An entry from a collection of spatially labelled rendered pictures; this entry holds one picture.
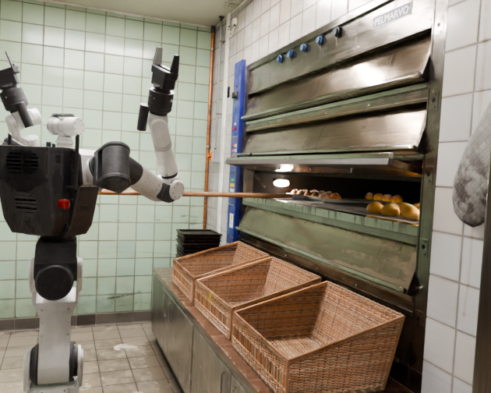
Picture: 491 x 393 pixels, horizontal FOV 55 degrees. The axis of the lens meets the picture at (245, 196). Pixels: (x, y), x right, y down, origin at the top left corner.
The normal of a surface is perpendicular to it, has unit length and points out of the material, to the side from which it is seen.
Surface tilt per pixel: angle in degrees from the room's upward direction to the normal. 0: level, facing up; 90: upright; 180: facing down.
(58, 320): 85
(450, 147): 90
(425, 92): 90
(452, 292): 90
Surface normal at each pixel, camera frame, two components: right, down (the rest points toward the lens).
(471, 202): -0.94, 0.15
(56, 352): 0.33, -0.27
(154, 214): 0.36, 0.07
